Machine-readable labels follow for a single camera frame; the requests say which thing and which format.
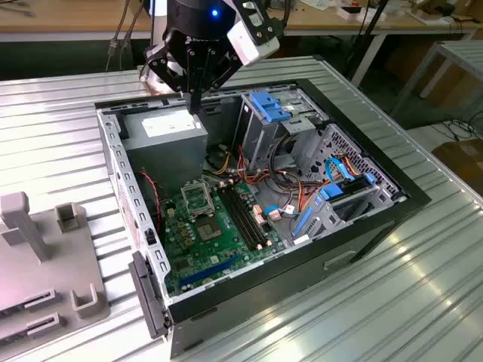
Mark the blue expansion slot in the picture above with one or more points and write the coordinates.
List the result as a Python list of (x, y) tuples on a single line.
[(209, 270)]

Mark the green motherboard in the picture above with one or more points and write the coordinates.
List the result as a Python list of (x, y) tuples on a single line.
[(203, 250)]

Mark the brown cardboard box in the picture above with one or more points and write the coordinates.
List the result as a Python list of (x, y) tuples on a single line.
[(451, 88), (462, 162)]

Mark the hard disk in blue carrier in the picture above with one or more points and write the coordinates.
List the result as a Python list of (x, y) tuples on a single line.
[(352, 187)]

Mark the grey metal drive cage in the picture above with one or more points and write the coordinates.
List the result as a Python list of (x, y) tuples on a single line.
[(260, 135)]

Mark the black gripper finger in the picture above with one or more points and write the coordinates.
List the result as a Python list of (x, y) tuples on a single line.
[(159, 61), (226, 69)]

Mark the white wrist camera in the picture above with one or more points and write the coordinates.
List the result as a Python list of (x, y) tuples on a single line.
[(247, 43)]

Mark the black plastic case bezel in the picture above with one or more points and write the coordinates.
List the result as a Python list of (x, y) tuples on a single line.
[(145, 290)]

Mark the grey power supply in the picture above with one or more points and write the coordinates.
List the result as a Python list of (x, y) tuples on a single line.
[(166, 154)]

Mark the wooden desk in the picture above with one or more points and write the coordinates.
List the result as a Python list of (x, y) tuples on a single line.
[(394, 23)]

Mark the grey parts rack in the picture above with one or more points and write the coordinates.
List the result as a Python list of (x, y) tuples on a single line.
[(45, 279)]

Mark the grey metal disk bay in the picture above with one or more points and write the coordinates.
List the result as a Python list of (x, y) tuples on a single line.
[(320, 222)]

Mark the black PC case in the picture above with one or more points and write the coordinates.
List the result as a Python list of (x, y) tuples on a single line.
[(264, 301)]

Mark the metal frame table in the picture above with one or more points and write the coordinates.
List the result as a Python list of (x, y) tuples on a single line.
[(462, 51)]

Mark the blue plastic rail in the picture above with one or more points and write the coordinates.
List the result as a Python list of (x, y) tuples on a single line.
[(303, 222)]

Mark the white box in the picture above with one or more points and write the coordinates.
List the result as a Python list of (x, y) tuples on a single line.
[(373, 17)]

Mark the CPU socket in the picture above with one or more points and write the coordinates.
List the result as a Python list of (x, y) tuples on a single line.
[(207, 230)]

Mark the black RAM slot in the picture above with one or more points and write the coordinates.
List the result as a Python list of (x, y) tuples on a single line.
[(247, 218), (241, 218), (251, 218), (236, 218)]

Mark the blue plastic drive latch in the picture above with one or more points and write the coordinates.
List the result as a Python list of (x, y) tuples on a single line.
[(266, 103)]

